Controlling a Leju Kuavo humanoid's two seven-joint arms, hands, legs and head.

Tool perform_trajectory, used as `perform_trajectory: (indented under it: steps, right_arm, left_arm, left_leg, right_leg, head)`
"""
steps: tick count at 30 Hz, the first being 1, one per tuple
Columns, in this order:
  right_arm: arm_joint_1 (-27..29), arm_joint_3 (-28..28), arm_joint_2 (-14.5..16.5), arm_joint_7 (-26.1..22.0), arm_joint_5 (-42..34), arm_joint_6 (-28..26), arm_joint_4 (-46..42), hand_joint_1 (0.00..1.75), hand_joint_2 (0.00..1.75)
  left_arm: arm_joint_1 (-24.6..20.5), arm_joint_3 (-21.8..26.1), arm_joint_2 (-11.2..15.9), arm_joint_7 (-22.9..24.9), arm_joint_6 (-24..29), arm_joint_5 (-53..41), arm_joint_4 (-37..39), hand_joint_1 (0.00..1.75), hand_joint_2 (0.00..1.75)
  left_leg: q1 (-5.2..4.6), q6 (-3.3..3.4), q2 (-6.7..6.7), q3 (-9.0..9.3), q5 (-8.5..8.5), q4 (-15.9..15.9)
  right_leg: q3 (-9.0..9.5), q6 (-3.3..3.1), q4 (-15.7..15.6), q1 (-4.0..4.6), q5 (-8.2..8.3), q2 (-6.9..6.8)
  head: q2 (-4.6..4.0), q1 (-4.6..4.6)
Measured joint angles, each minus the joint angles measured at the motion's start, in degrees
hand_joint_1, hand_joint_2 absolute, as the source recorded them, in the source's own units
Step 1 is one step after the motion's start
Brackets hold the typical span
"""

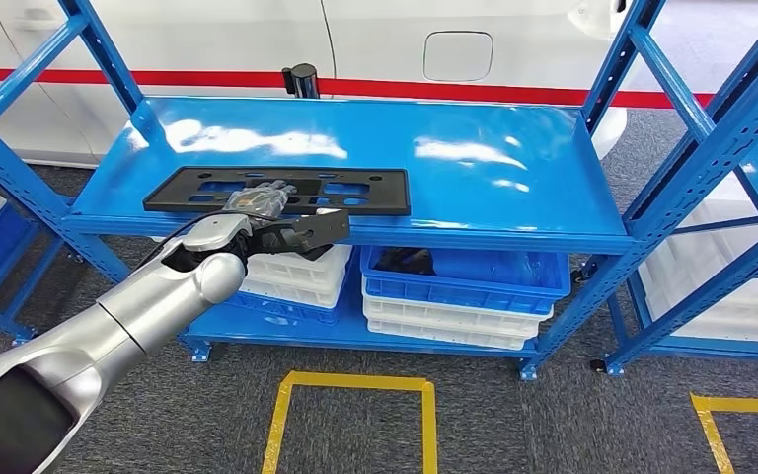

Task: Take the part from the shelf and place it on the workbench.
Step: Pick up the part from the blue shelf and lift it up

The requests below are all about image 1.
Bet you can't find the black plastic plate part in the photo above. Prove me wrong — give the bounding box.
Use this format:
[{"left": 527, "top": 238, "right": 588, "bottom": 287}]
[{"left": 142, "top": 166, "right": 413, "bottom": 218}]

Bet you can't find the blue metal shelf rack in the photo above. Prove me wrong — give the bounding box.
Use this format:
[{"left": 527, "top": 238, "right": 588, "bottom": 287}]
[
  {"left": 591, "top": 123, "right": 758, "bottom": 379},
  {"left": 0, "top": 163, "right": 70, "bottom": 347},
  {"left": 0, "top": 0, "right": 758, "bottom": 383}
]

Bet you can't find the blue plastic crate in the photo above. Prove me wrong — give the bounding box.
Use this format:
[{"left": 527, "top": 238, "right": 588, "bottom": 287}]
[{"left": 359, "top": 246, "right": 572, "bottom": 318}]

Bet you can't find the white car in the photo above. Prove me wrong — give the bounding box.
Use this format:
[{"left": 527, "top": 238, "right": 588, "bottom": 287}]
[{"left": 0, "top": 0, "right": 758, "bottom": 170}]

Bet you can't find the red barrier belt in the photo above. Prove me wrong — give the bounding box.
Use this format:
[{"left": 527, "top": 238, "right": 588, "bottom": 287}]
[{"left": 0, "top": 67, "right": 758, "bottom": 112}]

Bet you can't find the white plastic crate stack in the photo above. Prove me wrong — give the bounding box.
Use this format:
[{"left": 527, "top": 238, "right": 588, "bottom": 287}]
[{"left": 637, "top": 171, "right": 758, "bottom": 346}]

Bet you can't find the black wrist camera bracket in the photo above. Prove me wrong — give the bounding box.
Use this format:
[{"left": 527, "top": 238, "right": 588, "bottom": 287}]
[{"left": 247, "top": 208, "right": 352, "bottom": 262}]

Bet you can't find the black stanchion post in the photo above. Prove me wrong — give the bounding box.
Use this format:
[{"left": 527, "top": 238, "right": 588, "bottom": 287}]
[{"left": 281, "top": 63, "right": 321, "bottom": 100}]

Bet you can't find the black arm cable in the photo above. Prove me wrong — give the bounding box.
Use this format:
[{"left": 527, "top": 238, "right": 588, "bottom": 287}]
[{"left": 133, "top": 210, "right": 282, "bottom": 273}]

